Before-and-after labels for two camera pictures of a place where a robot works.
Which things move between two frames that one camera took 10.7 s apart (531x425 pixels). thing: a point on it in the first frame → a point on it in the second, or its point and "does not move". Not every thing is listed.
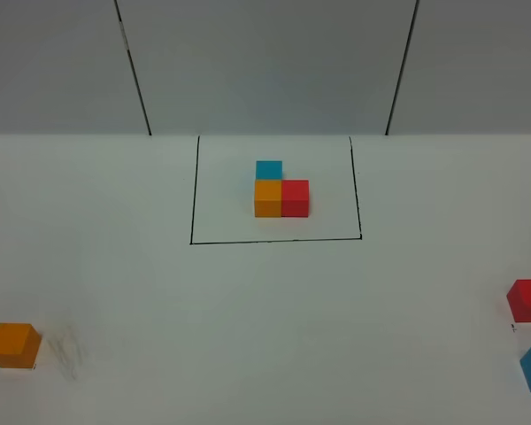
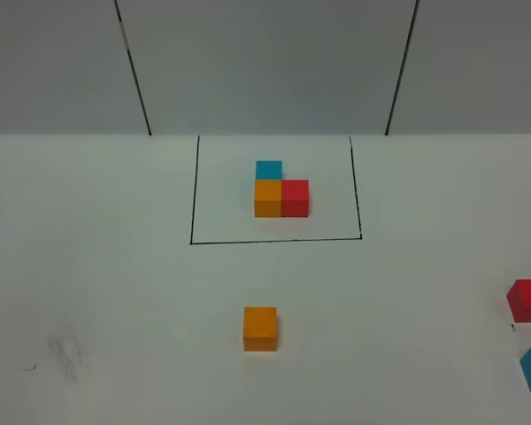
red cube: x=528 y=300 does not move
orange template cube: x=268 y=198 does not move
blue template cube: x=269 y=169 does not move
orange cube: x=15 y=345 → x=260 y=328
